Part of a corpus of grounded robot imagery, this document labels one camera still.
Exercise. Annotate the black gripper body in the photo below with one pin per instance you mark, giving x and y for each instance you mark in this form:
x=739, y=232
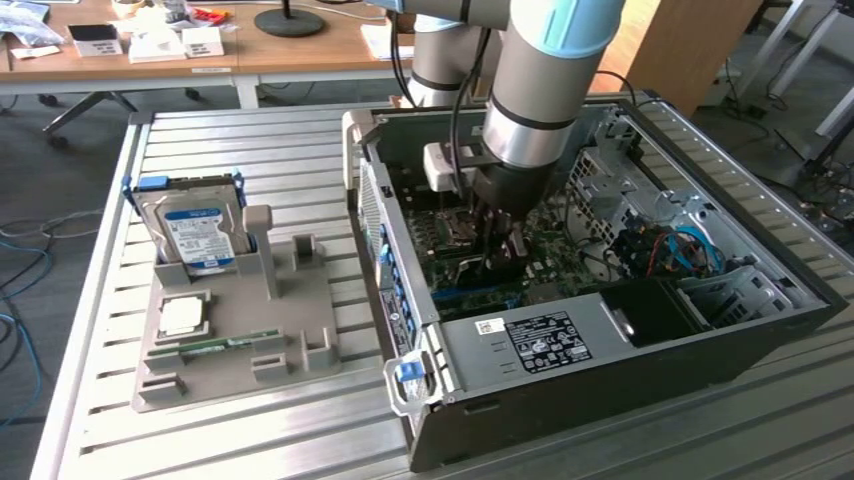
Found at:
x=514, y=190

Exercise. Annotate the green graphics card black fan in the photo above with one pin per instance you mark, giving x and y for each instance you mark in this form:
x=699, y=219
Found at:
x=496, y=279

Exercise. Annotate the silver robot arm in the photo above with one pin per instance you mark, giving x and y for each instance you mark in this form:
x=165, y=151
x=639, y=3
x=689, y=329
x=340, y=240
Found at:
x=547, y=75

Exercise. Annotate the CPU socket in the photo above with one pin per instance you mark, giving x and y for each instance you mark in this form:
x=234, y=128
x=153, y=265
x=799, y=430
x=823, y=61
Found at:
x=456, y=230

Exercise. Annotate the green motherboard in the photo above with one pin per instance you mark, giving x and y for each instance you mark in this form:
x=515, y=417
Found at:
x=554, y=260

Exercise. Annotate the silver chipset heatsink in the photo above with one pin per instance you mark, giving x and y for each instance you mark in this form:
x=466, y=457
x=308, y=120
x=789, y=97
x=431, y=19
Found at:
x=547, y=295

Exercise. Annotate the blue expansion slot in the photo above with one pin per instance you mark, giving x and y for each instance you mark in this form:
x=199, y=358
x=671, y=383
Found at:
x=443, y=295

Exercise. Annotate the silver power supply unit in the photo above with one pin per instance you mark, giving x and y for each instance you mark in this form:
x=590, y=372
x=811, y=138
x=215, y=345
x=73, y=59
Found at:
x=480, y=360

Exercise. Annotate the blue case latch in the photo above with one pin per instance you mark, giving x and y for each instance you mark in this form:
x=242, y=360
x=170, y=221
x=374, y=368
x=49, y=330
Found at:
x=408, y=372

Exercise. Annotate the black open PC case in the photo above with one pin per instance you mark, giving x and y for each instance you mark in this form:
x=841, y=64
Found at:
x=601, y=400

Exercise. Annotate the white paper stack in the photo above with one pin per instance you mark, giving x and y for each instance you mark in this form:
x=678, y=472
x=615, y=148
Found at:
x=376, y=42

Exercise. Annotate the brown cardboard box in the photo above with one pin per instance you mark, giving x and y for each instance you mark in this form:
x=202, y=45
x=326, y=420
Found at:
x=404, y=22

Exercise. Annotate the grey parts rack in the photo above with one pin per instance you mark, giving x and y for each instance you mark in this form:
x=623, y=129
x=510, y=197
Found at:
x=254, y=310

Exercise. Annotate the hard disk blue caddy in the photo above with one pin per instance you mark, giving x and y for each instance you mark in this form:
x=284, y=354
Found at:
x=194, y=235

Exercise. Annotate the green RAM stick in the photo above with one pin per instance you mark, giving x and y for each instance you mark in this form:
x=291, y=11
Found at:
x=214, y=344

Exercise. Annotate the black round lamp base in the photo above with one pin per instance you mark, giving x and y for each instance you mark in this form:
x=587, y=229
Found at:
x=290, y=24

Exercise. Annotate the silver CPU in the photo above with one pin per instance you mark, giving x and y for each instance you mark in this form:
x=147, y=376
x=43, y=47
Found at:
x=182, y=316

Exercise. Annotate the small white printed box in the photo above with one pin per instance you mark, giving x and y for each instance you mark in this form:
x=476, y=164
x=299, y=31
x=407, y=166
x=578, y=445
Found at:
x=202, y=42

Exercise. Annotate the red plastic item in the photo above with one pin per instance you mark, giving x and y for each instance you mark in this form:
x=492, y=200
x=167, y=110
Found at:
x=214, y=16

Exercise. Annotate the white cardboard box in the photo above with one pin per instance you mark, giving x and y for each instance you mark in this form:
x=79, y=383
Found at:
x=156, y=47

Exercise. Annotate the grey wheeled base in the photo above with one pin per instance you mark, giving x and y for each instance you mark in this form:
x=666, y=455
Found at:
x=87, y=107

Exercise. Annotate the black and white box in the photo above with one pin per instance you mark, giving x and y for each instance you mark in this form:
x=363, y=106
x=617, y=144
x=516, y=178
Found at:
x=96, y=40

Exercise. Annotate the white paper label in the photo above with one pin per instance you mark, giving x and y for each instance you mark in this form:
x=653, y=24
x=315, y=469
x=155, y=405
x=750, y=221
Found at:
x=33, y=52

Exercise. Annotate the clear plastic bag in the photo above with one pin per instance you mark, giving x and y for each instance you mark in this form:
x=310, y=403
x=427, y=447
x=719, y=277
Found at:
x=27, y=27

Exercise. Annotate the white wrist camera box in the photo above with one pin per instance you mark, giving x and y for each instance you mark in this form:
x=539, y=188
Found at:
x=440, y=167

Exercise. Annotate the white desk frame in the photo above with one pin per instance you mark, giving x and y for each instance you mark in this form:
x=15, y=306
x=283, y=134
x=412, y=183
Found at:
x=839, y=112

